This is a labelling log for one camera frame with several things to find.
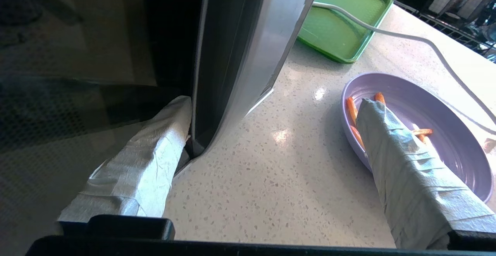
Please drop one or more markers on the purple plate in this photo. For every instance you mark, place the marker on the purple plate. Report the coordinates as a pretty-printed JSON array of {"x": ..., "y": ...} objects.
[{"x": 445, "y": 112}]

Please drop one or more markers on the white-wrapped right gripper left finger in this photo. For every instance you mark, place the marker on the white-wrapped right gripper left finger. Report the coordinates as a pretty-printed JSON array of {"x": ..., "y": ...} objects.
[{"x": 143, "y": 159}]

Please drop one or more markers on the green plastic tray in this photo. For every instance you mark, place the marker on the green plastic tray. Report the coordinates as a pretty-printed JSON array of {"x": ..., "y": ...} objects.
[{"x": 341, "y": 19}]

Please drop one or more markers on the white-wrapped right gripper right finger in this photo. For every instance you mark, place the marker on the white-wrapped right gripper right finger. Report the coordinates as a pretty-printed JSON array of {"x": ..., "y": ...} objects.
[{"x": 410, "y": 178}]

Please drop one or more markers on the dark glass microwave door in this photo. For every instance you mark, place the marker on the dark glass microwave door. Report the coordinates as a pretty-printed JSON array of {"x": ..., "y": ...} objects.
[{"x": 97, "y": 54}]

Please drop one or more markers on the small beige scrap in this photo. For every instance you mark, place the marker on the small beige scrap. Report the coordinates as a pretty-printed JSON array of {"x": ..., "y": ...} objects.
[{"x": 490, "y": 145}]

